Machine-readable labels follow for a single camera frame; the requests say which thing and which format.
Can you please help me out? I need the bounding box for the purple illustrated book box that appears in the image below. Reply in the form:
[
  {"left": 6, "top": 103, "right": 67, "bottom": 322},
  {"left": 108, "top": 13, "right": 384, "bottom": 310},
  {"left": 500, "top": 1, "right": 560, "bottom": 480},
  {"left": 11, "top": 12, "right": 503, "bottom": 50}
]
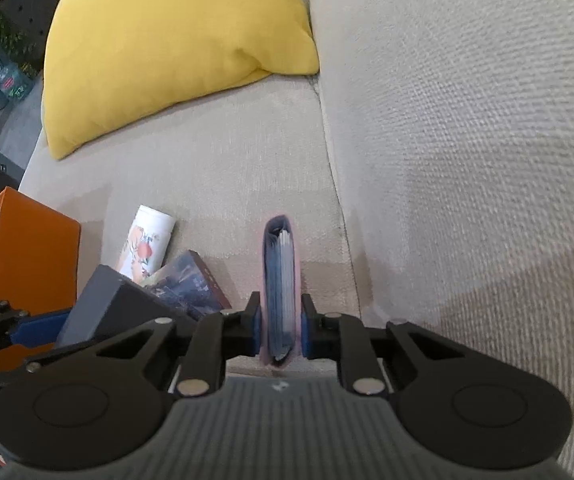
[{"left": 140, "top": 250, "right": 232, "bottom": 321}]

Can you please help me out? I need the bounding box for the pink cover notebook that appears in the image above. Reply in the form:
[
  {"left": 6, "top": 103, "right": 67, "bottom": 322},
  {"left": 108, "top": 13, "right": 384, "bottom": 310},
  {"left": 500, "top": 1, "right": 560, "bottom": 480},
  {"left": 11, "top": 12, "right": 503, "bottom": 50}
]
[{"left": 260, "top": 214, "right": 301, "bottom": 367}]

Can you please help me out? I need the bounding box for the white hand cream tube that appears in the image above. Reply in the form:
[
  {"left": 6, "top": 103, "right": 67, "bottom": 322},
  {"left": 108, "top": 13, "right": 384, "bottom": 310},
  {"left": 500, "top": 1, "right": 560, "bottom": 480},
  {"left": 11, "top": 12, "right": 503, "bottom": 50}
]
[{"left": 116, "top": 205, "right": 176, "bottom": 284}]

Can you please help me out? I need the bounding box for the orange storage box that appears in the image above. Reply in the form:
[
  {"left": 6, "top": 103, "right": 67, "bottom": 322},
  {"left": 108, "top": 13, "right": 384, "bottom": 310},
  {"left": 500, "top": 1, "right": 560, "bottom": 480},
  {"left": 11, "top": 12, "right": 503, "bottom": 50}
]
[{"left": 0, "top": 188, "right": 81, "bottom": 372}]

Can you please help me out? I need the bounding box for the beige fabric sofa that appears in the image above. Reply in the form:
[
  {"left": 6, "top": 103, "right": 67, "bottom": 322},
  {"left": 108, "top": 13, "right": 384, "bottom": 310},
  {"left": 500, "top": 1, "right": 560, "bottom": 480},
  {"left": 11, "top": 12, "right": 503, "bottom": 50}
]
[{"left": 21, "top": 0, "right": 574, "bottom": 476}]

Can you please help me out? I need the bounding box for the water jug bottle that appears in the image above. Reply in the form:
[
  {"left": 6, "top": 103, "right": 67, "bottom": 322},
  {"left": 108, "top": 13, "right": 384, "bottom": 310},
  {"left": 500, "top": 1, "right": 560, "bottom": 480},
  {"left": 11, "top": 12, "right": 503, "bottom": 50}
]
[{"left": 0, "top": 62, "right": 33, "bottom": 102}]

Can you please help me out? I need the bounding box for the yellow cushion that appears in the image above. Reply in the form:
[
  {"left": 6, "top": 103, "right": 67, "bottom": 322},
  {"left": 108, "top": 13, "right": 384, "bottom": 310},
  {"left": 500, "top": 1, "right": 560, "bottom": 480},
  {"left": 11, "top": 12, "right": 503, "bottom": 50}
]
[{"left": 43, "top": 0, "right": 319, "bottom": 159}]

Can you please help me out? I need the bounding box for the dark grey cabinet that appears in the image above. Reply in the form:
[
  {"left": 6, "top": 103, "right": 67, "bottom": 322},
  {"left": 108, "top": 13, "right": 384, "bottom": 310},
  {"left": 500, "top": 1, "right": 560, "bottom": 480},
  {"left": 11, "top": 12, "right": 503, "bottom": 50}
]
[{"left": 0, "top": 0, "right": 59, "bottom": 58}]

